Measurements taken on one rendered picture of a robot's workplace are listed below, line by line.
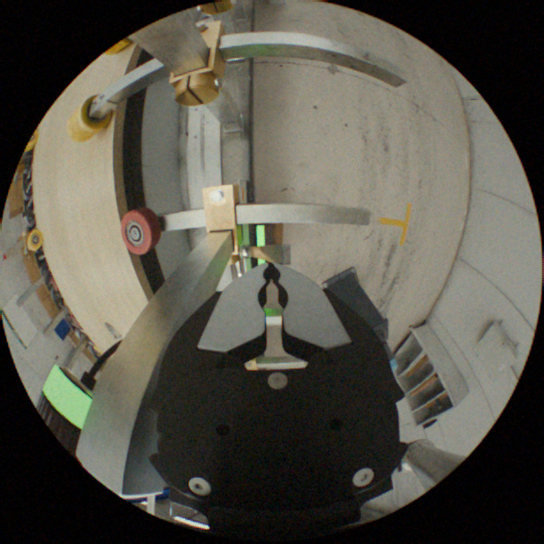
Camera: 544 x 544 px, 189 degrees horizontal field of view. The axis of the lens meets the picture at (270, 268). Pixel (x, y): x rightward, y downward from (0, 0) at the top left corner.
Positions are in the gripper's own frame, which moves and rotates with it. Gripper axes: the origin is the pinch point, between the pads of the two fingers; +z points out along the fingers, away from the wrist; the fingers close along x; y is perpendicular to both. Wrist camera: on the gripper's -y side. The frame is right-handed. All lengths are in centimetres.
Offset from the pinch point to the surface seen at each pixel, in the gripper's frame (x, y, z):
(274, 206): 0.9, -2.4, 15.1
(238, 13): -7, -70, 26
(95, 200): -34.0, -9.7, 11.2
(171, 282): -8.6, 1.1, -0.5
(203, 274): -6.0, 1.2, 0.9
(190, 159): -23.2, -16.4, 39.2
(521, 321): 260, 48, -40
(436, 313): 260, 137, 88
